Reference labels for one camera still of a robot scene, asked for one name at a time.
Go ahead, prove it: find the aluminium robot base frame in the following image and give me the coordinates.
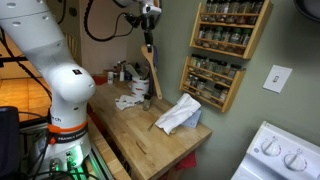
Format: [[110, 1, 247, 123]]
[[19, 126, 116, 180]]

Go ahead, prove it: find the crumpled white paper towel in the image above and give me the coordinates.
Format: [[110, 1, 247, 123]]
[[114, 94, 145, 111]]

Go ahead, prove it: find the white light switch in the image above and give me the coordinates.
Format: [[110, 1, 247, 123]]
[[262, 64, 294, 94]]

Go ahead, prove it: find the black metal bar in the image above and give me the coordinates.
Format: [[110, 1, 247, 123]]
[[0, 55, 29, 65]]

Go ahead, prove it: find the white cloth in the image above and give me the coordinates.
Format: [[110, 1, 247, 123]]
[[154, 92, 202, 136]]

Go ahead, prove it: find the pale wooden spoon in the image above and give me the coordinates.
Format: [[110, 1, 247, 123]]
[[125, 63, 141, 80]]

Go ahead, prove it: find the white electric stove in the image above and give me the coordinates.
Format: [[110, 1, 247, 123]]
[[230, 120, 320, 180]]

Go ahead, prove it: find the glass spice jar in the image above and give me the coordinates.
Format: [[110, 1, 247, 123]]
[[189, 54, 199, 68], [228, 63, 242, 79], [213, 27, 224, 42], [229, 28, 242, 45], [240, 29, 253, 47], [240, 0, 253, 16], [251, 0, 265, 16], [215, 60, 228, 76], [196, 78, 208, 92], [207, 58, 218, 73], [197, 55, 207, 69], [204, 26, 215, 41], [211, 83, 225, 99], [226, 0, 242, 16]]

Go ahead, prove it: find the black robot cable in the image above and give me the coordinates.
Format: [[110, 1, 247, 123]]
[[83, 0, 144, 43]]

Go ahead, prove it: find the small glass jar dark lid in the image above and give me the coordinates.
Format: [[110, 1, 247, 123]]
[[142, 94, 153, 112]]

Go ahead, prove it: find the red cloth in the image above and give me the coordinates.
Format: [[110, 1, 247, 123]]
[[174, 150, 198, 172]]

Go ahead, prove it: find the white stove knob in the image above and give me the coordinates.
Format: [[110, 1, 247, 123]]
[[260, 139, 282, 157], [283, 153, 308, 173]]

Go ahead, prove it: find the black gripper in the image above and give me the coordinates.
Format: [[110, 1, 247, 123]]
[[141, 14, 156, 46]]

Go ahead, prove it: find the black frying pan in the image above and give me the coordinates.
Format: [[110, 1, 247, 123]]
[[293, 0, 320, 23]]

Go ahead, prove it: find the steel and clear grinder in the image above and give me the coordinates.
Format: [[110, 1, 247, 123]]
[[118, 66, 126, 82]]

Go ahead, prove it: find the pale blue card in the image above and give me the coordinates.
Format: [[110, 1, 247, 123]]
[[181, 109, 203, 130]]

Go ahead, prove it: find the small thin metal stick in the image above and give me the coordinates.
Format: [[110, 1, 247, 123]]
[[147, 121, 158, 132]]

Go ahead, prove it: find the black box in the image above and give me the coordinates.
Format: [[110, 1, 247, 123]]
[[0, 105, 21, 180]]

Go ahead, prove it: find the wooden spice rack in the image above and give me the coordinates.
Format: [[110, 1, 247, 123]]
[[189, 0, 274, 60], [179, 54, 247, 113]]

